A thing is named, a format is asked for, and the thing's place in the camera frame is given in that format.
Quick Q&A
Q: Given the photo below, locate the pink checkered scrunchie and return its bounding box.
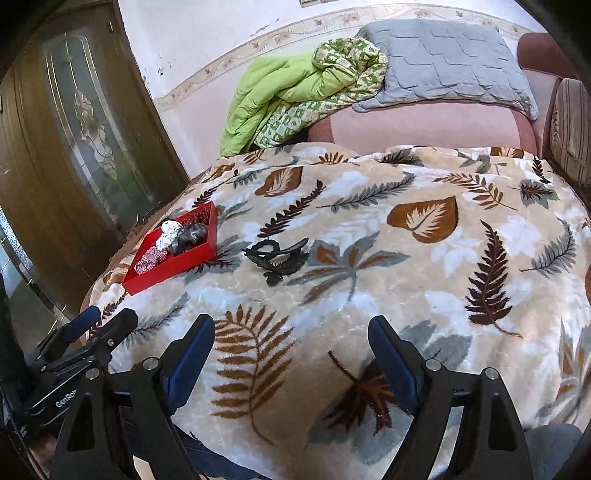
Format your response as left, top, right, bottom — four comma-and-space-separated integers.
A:
134, 245, 171, 275

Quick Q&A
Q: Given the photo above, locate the grey black scrunchie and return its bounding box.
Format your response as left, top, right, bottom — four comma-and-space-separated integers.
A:
167, 224, 207, 255

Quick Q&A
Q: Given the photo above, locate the red patterned scrunchie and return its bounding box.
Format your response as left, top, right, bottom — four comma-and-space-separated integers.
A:
176, 203, 211, 228

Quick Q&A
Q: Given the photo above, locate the black hair claw clip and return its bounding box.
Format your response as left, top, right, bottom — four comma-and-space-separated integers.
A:
242, 238, 308, 287

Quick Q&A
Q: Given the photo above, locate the white floral scrunchie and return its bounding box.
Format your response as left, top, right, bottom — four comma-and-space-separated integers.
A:
155, 220, 183, 251

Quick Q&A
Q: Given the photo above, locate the red jewelry tray box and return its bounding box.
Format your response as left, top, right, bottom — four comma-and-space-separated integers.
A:
122, 201, 217, 295

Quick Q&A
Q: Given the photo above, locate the wooden door with stained glass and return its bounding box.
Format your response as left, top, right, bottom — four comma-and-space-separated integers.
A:
1, 1, 188, 315

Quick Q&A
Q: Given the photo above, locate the leaf pattern plush blanket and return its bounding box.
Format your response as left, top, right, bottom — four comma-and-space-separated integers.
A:
86, 143, 590, 479

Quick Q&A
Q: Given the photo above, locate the green quilted comforter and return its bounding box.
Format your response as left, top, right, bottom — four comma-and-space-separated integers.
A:
219, 37, 388, 157

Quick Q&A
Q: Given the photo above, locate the striped floral cushion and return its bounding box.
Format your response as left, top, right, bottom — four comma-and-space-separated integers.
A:
549, 78, 590, 200

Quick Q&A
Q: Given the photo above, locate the pink mattress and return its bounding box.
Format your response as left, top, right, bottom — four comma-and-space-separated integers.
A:
308, 33, 579, 159

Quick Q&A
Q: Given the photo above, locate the grey quilted pillow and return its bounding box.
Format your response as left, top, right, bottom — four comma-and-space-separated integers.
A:
353, 19, 539, 120

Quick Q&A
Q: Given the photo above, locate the gold wall switch plate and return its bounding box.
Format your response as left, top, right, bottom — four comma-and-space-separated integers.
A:
298, 0, 322, 7

